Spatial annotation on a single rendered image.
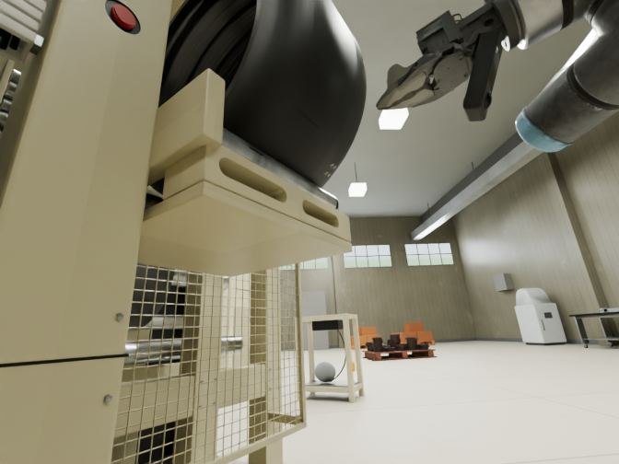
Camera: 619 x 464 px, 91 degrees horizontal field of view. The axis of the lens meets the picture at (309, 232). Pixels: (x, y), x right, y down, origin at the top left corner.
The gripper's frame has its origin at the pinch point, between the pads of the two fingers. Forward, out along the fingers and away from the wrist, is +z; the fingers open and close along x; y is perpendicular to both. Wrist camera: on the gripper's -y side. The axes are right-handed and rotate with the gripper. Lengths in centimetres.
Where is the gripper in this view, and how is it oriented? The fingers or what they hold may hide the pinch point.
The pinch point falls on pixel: (384, 107)
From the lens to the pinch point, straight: 58.7
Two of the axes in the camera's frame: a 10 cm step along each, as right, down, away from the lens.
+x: -5.8, -2.3, -7.8
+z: -8.0, 3.3, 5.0
